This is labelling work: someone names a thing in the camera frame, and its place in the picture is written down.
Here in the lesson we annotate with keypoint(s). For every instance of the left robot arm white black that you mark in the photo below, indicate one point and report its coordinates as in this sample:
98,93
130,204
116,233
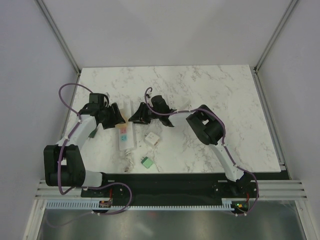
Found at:
63,163

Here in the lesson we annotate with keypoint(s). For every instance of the aluminium rail profile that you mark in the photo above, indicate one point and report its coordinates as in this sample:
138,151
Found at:
268,190

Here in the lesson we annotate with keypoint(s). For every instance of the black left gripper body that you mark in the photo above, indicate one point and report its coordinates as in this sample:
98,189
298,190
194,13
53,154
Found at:
108,114

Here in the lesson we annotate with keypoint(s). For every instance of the dark green cube plug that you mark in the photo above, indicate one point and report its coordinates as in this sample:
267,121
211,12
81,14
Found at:
93,133

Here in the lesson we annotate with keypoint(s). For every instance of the aluminium frame post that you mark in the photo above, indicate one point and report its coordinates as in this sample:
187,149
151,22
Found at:
58,35
276,34

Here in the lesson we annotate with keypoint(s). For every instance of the white cube plug orange logo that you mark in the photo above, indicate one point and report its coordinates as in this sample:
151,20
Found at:
152,139

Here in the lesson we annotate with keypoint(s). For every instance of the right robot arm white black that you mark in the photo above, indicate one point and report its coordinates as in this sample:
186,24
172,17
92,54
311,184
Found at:
207,127

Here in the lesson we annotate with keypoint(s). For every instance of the right aluminium frame post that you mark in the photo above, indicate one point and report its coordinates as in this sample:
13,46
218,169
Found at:
276,34

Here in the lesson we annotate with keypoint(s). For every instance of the left aluminium frame post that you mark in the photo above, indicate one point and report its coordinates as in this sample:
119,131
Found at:
58,35

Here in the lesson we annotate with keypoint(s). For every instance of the green plug adapter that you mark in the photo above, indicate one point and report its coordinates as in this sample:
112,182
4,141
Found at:
146,162

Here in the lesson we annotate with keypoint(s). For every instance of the long white power strip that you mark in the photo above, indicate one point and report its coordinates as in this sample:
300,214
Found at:
126,131

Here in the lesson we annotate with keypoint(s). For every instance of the white slotted cable duct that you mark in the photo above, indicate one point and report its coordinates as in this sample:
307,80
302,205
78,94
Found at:
100,205

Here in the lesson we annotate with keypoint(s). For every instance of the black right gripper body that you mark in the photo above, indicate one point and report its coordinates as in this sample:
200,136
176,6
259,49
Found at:
154,115

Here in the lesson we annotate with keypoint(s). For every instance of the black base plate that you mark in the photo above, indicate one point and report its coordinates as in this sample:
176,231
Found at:
171,189

